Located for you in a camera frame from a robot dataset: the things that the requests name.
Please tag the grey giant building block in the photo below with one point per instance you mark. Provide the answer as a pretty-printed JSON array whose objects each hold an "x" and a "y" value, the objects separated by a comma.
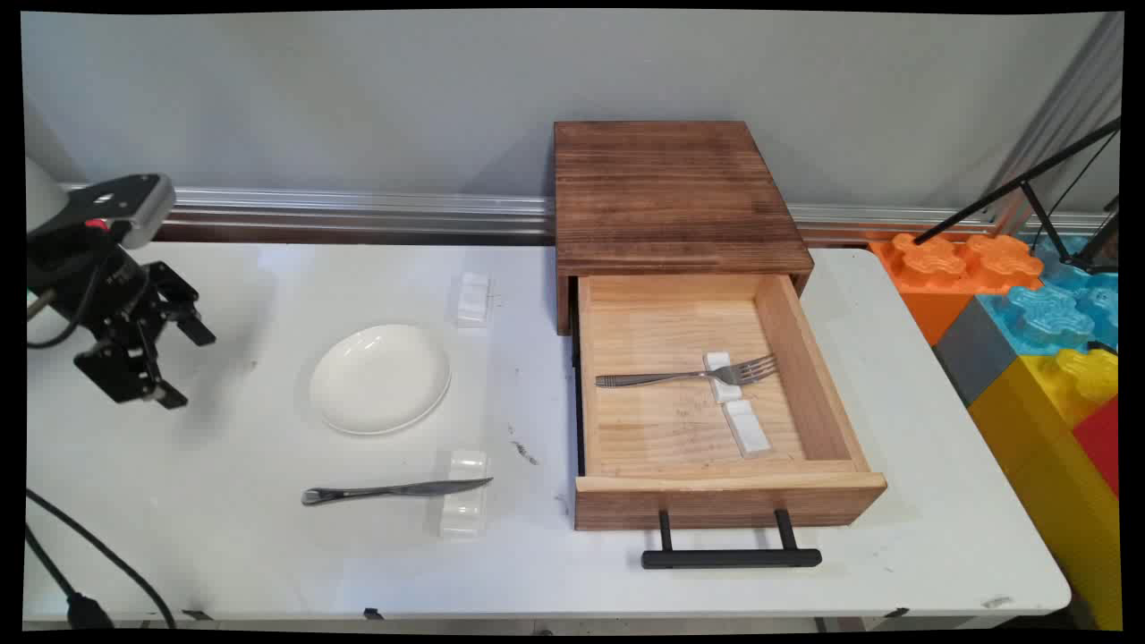
[{"x": 973, "y": 351}]

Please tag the aluminium wall rail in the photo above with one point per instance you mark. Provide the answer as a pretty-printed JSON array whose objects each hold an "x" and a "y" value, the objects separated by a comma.
[{"x": 358, "y": 207}]

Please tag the blue giant building block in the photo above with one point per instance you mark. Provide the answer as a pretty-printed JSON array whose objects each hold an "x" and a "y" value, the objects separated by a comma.
[{"x": 1047, "y": 313}]

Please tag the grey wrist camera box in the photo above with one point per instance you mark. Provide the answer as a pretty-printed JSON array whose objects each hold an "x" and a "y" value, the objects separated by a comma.
[{"x": 134, "y": 204}]

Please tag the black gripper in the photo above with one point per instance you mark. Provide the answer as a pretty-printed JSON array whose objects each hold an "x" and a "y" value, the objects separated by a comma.
[{"x": 100, "y": 286}]

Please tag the translucent white cutlery rest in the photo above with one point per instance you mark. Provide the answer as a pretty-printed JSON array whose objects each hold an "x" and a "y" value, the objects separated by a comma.
[{"x": 463, "y": 501}]

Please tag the red giant building block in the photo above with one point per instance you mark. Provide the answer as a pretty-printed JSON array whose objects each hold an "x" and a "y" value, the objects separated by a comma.
[{"x": 1100, "y": 438}]

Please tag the white round plate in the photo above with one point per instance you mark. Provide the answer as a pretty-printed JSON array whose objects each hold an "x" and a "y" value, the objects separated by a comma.
[{"x": 380, "y": 380}]

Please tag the orange giant building block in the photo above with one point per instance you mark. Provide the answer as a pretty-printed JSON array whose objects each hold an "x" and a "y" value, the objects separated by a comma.
[{"x": 939, "y": 273}]

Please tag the light wooden drawer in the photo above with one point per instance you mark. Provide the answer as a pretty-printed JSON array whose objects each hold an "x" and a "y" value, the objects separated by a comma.
[{"x": 662, "y": 425}]

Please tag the silver fork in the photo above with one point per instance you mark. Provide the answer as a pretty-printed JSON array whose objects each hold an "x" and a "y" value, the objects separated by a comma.
[{"x": 662, "y": 378}]

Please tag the silver table knife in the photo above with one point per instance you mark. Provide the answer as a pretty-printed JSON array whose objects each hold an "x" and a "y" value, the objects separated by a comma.
[{"x": 394, "y": 490}]

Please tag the black tripod stand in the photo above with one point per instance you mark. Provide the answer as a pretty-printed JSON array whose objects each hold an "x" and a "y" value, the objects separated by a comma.
[{"x": 1011, "y": 188}]

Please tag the dark wooden drawer cabinet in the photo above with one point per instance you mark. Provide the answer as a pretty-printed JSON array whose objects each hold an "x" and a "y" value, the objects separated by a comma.
[{"x": 671, "y": 192}]

